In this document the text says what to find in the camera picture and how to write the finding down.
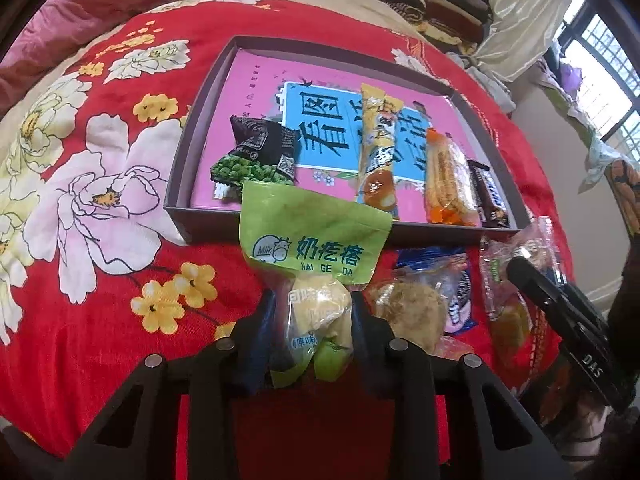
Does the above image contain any pink book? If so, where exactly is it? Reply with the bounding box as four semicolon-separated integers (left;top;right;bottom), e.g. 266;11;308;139
190;47;501;223

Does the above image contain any dark chocolate bar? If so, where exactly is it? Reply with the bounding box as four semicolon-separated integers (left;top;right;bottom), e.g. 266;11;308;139
467;160;512;229

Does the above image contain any orange corn stick packet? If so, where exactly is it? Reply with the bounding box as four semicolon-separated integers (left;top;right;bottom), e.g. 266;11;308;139
424;129;480;226

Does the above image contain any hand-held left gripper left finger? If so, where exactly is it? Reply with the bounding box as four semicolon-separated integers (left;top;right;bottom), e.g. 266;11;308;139
60;287;278;480

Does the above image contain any barred window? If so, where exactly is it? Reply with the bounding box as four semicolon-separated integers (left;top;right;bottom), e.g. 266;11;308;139
550;0;640;157

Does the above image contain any orange patterned cloth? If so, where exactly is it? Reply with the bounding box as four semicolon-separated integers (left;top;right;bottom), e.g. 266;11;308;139
605;159;640;237

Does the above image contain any purple cloth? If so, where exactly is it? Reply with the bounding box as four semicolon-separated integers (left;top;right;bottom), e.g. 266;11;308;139
557;60;584;94

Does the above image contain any yellow long snack packet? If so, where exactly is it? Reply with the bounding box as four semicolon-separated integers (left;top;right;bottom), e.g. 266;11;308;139
356;83;405;221

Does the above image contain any pink pillow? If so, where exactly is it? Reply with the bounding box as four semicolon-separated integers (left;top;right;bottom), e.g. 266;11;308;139
0;0;198;111

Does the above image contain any black green pea packet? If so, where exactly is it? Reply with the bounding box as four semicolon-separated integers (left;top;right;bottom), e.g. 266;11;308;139
209;115;300;187

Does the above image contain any grey cardboard box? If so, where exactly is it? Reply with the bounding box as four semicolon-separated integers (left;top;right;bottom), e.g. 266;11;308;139
162;35;533;246

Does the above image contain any cream satin curtain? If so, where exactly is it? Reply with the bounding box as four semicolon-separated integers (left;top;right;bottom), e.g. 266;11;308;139
474;0;587;82

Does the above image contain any clear cake packet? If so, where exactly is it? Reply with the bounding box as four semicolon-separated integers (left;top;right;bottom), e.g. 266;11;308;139
479;216;558;367

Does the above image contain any patterned folded blanket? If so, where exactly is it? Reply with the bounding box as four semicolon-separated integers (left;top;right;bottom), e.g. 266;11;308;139
387;0;482;54

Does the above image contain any person's right hand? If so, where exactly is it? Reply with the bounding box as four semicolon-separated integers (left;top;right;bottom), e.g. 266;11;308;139
580;400;632;463

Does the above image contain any red floral blanket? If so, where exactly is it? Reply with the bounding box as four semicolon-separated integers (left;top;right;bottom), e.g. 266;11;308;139
0;0;576;463

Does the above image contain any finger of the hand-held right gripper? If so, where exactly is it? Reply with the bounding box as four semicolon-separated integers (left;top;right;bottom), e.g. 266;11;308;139
506;256;636;413

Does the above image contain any green milk snack packet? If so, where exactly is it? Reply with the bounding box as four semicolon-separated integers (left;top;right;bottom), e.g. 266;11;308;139
239;180;393;389

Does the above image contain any blue cookie packet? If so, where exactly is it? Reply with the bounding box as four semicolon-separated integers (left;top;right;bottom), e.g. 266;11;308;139
392;246;476;336

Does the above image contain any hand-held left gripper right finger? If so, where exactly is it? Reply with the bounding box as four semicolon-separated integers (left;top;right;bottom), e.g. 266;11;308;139
350;305;573;480

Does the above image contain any clear meat floss bun packet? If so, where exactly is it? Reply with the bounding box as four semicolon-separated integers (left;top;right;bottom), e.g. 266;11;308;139
365;265;468;357

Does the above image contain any pale green cloth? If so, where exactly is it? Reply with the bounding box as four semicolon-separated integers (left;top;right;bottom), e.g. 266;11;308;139
580;135;622;197

